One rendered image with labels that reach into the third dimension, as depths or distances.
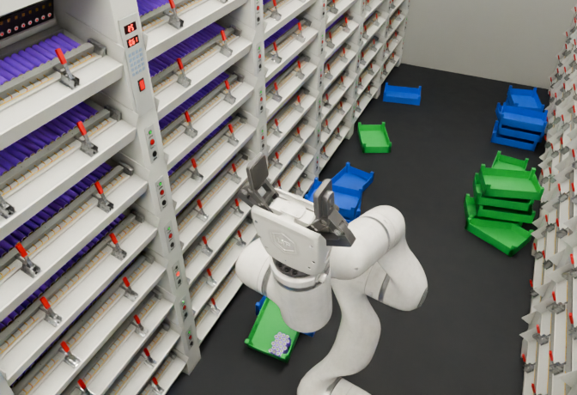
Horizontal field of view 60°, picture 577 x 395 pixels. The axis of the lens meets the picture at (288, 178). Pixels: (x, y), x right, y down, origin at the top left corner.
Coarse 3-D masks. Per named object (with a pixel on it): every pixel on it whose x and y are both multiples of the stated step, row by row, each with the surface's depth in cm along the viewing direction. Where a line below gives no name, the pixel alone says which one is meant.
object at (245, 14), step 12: (252, 0) 185; (240, 12) 188; (252, 12) 187; (252, 24) 190; (252, 48) 195; (240, 60) 200; (252, 60) 198; (252, 72) 201; (264, 72) 210; (264, 84) 213; (252, 96) 208; (264, 96) 216; (252, 108) 211; (264, 108) 219; (264, 120) 222; (264, 132) 226; (252, 144) 223; (264, 144) 229; (264, 192) 244; (252, 240) 260
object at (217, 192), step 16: (240, 160) 224; (224, 176) 216; (240, 176) 219; (208, 192) 205; (224, 192) 210; (192, 208) 196; (208, 208) 202; (192, 224) 194; (208, 224) 201; (192, 240) 191
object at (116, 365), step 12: (156, 288) 187; (156, 300) 188; (168, 300) 189; (144, 312) 183; (156, 312) 184; (168, 312) 189; (144, 324) 180; (156, 324) 181; (120, 336) 174; (132, 336) 176; (120, 348) 172; (132, 348) 173; (120, 360) 169; (96, 372) 164; (108, 372) 165; (120, 372) 169; (96, 384) 161; (108, 384) 163
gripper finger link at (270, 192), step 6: (264, 186) 64; (270, 186) 64; (252, 192) 63; (270, 192) 64; (276, 192) 64; (258, 198) 62; (264, 198) 63; (258, 204) 63; (264, 204) 63; (270, 210) 63
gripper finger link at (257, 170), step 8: (256, 160) 59; (264, 160) 61; (248, 168) 59; (256, 168) 60; (264, 168) 61; (248, 176) 60; (256, 176) 60; (264, 176) 62; (248, 184) 63; (256, 184) 61
